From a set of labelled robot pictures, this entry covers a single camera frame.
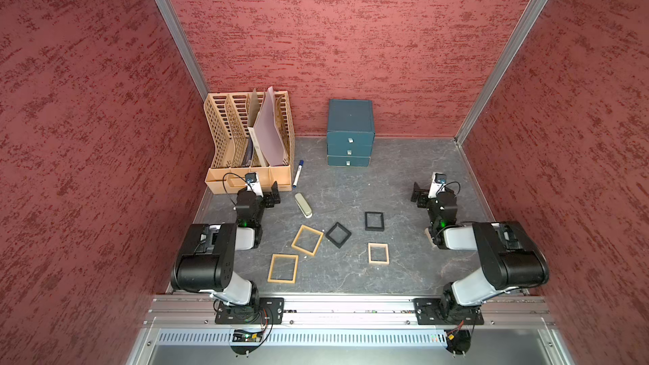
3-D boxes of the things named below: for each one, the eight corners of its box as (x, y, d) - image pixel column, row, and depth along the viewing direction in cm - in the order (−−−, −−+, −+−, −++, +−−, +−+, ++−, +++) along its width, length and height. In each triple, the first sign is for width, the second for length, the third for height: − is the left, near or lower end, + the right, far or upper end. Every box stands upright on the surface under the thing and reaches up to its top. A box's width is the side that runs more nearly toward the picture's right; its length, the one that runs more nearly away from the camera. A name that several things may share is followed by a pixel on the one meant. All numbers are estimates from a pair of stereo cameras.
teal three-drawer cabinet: (327, 171, 111) (327, 137, 94) (327, 133, 126) (327, 98, 110) (370, 171, 111) (378, 137, 94) (365, 133, 127) (371, 98, 110)
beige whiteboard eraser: (306, 219, 95) (305, 216, 93) (293, 199, 101) (292, 195, 99) (314, 215, 96) (313, 211, 94) (300, 195, 102) (299, 191, 100)
